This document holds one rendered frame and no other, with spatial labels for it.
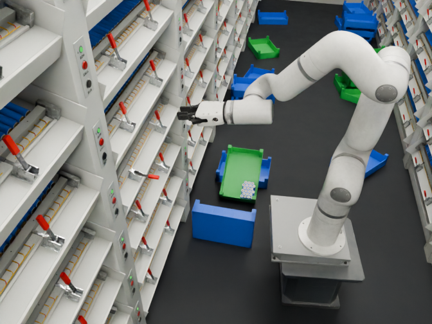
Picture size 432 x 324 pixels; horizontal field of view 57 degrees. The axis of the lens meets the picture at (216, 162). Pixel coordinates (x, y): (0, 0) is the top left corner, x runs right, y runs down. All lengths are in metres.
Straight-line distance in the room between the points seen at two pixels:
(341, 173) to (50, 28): 0.94
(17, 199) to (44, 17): 0.32
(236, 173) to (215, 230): 0.45
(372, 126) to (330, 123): 1.69
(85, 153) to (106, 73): 0.23
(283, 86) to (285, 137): 1.49
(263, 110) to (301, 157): 1.28
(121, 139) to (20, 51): 0.49
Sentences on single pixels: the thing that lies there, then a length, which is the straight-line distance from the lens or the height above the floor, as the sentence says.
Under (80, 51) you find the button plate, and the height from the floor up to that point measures 1.26.
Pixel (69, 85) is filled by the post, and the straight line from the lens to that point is 0.86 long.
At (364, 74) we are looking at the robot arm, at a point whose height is 1.11.
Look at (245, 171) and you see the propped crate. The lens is 2.29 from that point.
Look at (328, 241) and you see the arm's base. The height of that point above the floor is 0.38.
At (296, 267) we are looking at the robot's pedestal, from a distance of 1.65.
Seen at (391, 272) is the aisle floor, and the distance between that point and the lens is 2.13.
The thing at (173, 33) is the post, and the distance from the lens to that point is 1.51.
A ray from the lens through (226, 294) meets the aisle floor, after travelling 1.88.
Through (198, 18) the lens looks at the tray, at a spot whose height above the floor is 0.92.
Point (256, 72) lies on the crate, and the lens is 3.44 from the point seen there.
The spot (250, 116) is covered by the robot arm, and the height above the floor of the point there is 0.86.
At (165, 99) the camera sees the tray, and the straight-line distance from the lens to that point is 1.63.
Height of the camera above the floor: 1.61
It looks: 41 degrees down
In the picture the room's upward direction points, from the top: 1 degrees clockwise
